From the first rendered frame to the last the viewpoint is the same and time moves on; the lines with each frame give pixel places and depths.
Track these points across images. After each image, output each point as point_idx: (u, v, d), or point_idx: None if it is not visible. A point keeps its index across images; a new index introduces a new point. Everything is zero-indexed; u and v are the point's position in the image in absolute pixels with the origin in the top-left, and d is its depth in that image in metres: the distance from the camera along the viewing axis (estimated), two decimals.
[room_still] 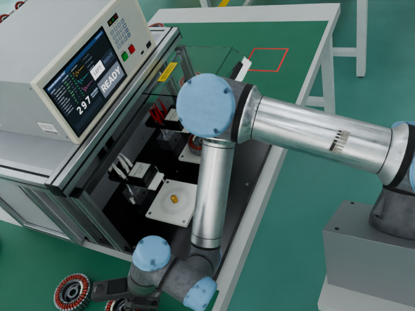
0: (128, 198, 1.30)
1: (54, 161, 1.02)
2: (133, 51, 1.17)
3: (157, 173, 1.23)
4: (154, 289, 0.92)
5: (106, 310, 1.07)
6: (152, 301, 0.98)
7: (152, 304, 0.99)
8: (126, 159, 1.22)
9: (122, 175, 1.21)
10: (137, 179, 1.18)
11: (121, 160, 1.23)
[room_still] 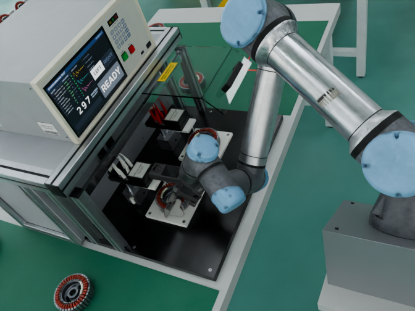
0: (128, 198, 1.30)
1: (54, 161, 1.02)
2: (133, 51, 1.17)
3: None
4: (198, 183, 1.07)
5: (159, 191, 1.26)
6: (195, 195, 1.13)
7: (194, 197, 1.14)
8: (126, 159, 1.22)
9: (122, 175, 1.21)
10: (137, 179, 1.18)
11: (121, 160, 1.23)
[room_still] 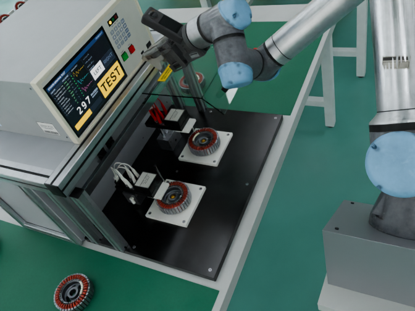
0: (128, 198, 1.30)
1: (54, 161, 1.02)
2: (133, 51, 1.17)
3: (163, 183, 1.26)
4: (201, 48, 0.97)
5: None
6: (184, 60, 1.03)
7: (181, 62, 1.04)
8: (133, 169, 1.25)
9: (129, 185, 1.24)
10: (143, 189, 1.22)
11: (128, 170, 1.27)
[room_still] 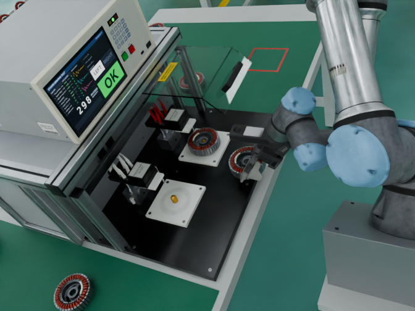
0: (128, 198, 1.30)
1: (54, 161, 1.02)
2: (133, 51, 1.17)
3: (157, 173, 1.23)
4: (286, 141, 1.04)
5: (231, 157, 1.23)
6: (277, 156, 1.10)
7: (276, 158, 1.11)
8: (126, 159, 1.22)
9: (122, 175, 1.21)
10: (137, 179, 1.18)
11: (121, 160, 1.23)
